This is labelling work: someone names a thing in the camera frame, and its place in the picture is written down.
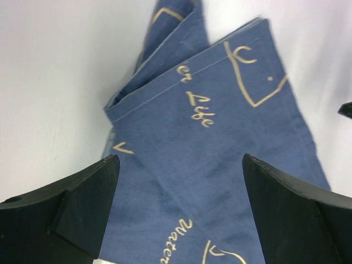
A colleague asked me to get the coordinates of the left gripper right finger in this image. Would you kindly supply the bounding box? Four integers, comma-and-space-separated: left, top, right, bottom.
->
242, 154, 351, 264

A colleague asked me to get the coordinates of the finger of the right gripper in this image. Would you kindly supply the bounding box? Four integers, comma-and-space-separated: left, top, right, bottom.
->
338, 102, 352, 118

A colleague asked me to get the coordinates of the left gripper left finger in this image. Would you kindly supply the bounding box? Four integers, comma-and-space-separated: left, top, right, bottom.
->
1, 155, 120, 263

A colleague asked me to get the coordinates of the blue cloth placemat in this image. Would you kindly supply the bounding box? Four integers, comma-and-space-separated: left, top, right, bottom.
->
100, 1, 329, 263

